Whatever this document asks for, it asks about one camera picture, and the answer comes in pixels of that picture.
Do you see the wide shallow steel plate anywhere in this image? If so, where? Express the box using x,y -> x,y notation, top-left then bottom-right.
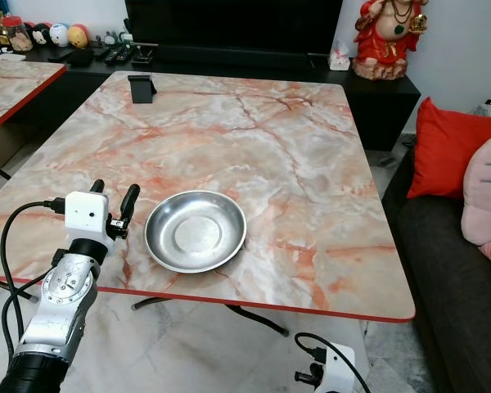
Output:
144,189 -> 249,274

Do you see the black phone stand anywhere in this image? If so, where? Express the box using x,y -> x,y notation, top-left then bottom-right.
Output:
128,74 -> 158,105

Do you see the marble-pattern folding table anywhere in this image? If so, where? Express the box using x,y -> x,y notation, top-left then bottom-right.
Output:
0,70 -> 417,338
0,59 -> 69,197

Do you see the orange round figurine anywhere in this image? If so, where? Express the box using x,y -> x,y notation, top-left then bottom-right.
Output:
68,24 -> 92,50

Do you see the white round figurine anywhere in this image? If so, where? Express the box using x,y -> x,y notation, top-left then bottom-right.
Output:
49,22 -> 72,48

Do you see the small dark green ornament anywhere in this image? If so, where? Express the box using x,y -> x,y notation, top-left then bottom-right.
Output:
118,20 -> 134,45

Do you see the black round figurine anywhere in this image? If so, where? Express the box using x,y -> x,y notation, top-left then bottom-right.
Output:
30,22 -> 52,48

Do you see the dark grey sofa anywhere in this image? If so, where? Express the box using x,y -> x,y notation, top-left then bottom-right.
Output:
383,141 -> 491,393

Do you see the red-lidded clear jar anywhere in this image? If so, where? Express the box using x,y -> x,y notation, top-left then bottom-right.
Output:
1,14 -> 34,53

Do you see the black television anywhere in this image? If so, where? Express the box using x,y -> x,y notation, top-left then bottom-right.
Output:
124,0 -> 345,56

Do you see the white tissue holder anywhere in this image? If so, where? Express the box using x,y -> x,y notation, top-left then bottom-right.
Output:
327,38 -> 354,72

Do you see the pink plush cushion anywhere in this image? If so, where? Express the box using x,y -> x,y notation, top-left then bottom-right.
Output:
462,134 -> 491,305

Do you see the red pillow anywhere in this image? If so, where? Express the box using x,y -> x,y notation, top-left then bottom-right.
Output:
407,96 -> 491,201

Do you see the red Buddha statue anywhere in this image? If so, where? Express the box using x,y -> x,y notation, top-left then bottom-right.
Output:
351,0 -> 430,82

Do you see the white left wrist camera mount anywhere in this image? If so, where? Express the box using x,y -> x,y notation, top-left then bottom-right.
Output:
63,190 -> 112,243

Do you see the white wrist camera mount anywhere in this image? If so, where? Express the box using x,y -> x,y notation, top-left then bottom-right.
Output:
63,190 -> 112,243
315,343 -> 358,393

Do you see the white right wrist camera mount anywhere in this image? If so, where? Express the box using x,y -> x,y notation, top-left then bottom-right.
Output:
315,343 -> 358,393

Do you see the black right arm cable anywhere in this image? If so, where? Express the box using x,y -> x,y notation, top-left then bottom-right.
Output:
292,331 -> 372,393

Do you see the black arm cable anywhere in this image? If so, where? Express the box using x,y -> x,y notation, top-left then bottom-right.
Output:
0,198 -> 68,365
292,331 -> 372,393

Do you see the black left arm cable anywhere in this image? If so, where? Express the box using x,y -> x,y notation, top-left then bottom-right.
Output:
0,198 -> 68,365

